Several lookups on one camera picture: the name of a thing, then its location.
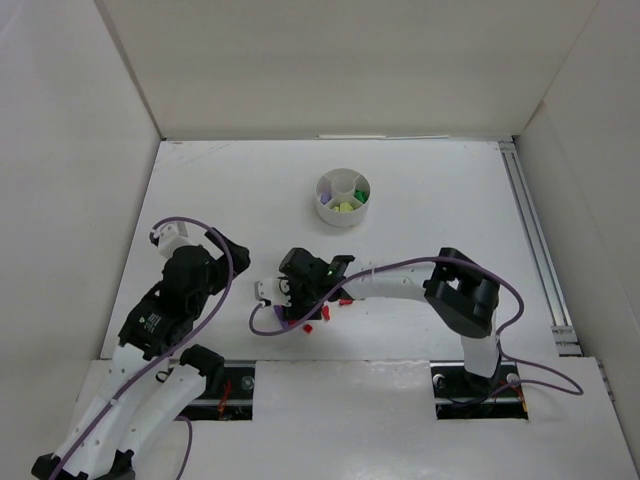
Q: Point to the dark green lego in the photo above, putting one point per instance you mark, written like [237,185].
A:
[361,196]

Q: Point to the white round divided container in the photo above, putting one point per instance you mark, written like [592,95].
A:
[340,184]

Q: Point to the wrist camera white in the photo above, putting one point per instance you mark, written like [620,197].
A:
[274,291]
[169,237]

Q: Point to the aluminium rail right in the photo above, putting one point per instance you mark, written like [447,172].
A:
[563,331]

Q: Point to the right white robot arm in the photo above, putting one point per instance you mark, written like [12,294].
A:
[464,297]

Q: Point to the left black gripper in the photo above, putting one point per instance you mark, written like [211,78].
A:
[228,251]

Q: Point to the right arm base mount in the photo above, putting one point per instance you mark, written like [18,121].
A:
[460,395]

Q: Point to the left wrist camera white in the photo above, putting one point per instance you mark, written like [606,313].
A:
[169,237]

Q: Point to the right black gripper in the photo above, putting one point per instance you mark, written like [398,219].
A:
[304,310]

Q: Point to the purple lego plate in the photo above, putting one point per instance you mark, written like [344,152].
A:
[284,321]

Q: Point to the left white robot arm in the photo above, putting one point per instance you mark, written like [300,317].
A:
[153,374]

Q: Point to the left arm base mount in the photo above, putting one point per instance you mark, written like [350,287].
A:
[231,399]

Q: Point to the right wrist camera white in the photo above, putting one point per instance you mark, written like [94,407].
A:
[274,291]

